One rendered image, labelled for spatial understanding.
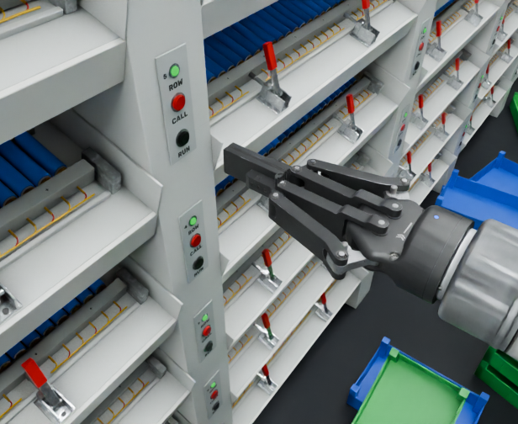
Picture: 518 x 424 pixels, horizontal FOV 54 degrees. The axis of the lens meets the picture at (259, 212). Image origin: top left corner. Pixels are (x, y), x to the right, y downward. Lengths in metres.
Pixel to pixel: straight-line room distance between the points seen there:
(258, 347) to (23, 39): 0.85
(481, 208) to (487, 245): 1.60
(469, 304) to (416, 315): 1.30
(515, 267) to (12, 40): 0.41
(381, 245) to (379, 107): 0.74
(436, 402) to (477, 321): 1.02
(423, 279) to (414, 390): 1.02
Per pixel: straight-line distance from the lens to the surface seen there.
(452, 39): 1.50
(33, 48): 0.45
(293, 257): 1.04
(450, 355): 1.64
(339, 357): 1.56
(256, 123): 0.69
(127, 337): 0.70
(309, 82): 0.79
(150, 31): 0.48
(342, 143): 1.01
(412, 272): 0.41
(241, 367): 1.12
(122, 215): 0.57
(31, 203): 0.55
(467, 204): 2.00
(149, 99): 0.50
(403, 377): 1.43
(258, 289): 0.98
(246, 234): 0.81
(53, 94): 0.44
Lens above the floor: 1.32
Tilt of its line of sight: 43 degrees down
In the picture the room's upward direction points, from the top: straight up
